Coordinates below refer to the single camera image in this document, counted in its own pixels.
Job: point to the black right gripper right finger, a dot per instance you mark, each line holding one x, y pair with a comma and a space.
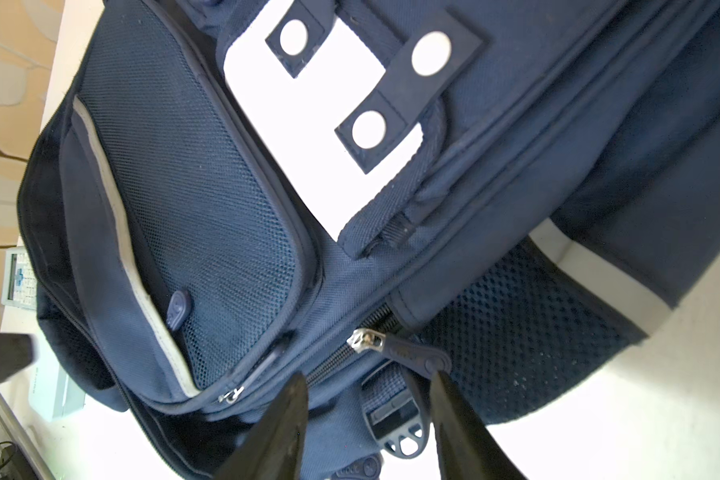
465, 448

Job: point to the navy blue student backpack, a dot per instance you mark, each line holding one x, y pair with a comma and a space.
365, 192

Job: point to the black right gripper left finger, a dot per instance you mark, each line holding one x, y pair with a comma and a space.
274, 447

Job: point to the mint green pencil case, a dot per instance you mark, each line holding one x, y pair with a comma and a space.
53, 394

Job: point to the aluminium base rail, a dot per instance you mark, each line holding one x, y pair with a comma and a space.
19, 457

